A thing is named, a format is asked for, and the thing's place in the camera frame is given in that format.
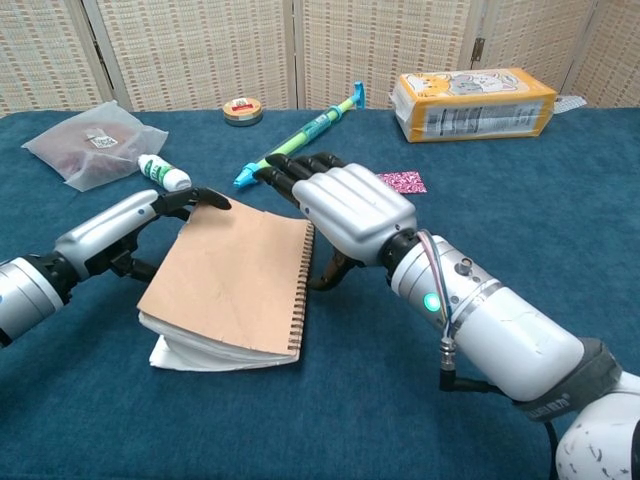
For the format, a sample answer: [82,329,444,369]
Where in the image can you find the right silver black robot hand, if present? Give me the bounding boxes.
[254,152,419,291]

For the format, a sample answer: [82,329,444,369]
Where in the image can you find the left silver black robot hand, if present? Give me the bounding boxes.
[53,187,232,281]

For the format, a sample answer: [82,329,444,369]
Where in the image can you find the brown cover spiral notebook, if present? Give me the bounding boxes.
[135,202,316,372]

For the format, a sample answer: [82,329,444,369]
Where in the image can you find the pink patterned card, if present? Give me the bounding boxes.
[375,170,429,195]

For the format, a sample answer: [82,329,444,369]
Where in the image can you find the small white green-label bottle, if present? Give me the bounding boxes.
[136,153,192,192]

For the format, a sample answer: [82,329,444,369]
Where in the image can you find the translucent bag with brown pad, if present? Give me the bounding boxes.
[21,99,170,193]

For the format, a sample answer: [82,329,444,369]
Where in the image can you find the green blue toy water pump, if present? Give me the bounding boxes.
[232,81,368,190]

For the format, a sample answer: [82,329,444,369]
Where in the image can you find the round gold tin red label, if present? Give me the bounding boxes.
[222,97,265,128]

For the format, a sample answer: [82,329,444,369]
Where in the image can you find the orange cat tissue pack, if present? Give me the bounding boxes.
[389,68,559,145]

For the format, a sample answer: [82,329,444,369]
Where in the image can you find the woven folding screen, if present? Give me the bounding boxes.
[0,0,640,119]

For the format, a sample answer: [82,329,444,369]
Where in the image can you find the grey cat print packet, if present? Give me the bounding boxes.
[553,93,589,115]

